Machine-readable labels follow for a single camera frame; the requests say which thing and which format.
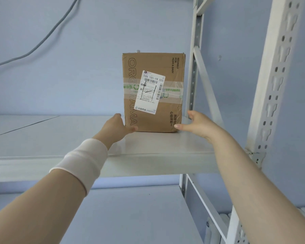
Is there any person's right hand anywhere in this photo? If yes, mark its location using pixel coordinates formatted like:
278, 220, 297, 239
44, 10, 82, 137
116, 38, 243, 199
174, 111, 229, 144

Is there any person's left hand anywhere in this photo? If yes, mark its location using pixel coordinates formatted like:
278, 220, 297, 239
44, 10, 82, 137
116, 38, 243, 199
93, 113, 138, 150

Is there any white metal shelf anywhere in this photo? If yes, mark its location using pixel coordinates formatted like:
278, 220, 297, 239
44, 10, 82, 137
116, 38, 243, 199
0, 0, 305, 244

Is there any Orgamama cardboard box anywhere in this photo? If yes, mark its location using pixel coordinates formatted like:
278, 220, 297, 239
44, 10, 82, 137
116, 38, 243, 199
122, 53, 186, 133

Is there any person's left forearm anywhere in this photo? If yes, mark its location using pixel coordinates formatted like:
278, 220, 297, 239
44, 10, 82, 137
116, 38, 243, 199
0, 169, 87, 244

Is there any person's right forearm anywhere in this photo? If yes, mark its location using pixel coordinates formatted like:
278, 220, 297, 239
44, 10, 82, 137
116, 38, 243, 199
211, 129, 305, 244

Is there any white radiator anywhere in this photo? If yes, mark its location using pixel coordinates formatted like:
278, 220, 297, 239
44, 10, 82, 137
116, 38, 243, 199
206, 205, 305, 244

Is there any grey wall cable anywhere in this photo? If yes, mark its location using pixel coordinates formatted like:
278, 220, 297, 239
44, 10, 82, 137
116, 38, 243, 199
0, 0, 80, 69

